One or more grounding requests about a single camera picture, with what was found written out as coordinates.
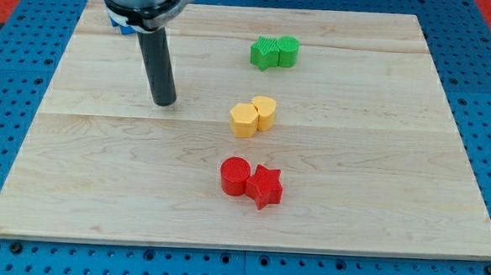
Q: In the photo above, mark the red cylinder block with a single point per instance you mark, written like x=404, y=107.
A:
x=234, y=173

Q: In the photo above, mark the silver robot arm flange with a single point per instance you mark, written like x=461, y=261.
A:
x=144, y=16

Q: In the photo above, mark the light wooden board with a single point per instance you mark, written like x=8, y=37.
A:
x=372, y=162

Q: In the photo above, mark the yellow hexagon block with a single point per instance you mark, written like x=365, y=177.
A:
x=243, y=120

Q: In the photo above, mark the black cylindrical pointer rod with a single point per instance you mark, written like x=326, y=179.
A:
x=157, y=61

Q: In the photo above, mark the green cylinder block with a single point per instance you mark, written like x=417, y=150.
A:
x=288, y=51

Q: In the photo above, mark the yellow heart block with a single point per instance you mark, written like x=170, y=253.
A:
x=267, y=108

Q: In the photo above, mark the green star block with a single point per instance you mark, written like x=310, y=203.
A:
x=265, y=53

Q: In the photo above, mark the red star block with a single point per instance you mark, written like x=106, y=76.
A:
x=264, y=186

